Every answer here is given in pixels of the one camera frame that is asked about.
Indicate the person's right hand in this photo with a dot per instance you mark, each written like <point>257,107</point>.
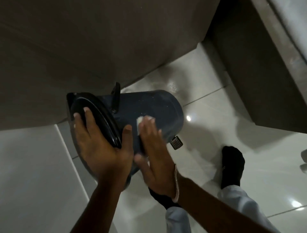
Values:
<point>158,168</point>

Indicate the person's left hand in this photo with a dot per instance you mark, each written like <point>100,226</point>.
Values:
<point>108,158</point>

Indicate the person's left thumb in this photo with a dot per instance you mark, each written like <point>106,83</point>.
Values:
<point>127,140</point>

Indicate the person's right thumb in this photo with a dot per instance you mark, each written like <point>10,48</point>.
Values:
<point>141,163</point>

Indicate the person's left middle finger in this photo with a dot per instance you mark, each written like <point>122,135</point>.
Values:
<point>80,128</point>

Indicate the white wiping cloth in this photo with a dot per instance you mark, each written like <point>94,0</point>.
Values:
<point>139,123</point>

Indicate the dark blue pedal bin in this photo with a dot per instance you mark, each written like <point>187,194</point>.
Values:
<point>153,110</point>

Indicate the person's left forearm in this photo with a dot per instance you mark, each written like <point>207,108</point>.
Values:
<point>100,208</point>

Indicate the person's right forearm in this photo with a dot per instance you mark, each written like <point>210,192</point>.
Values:
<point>215,211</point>

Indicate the black sock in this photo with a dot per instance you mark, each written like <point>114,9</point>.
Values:
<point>163,200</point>
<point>232,165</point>

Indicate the brown wooden cabinet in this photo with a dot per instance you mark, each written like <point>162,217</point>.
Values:
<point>84,48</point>

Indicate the white trousers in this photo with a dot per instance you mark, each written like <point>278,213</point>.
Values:
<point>242,201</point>

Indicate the dark brown base cabinet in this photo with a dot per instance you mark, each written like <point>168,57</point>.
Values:
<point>259,79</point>

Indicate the grey stone countertop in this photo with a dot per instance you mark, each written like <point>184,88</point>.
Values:
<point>287,31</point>

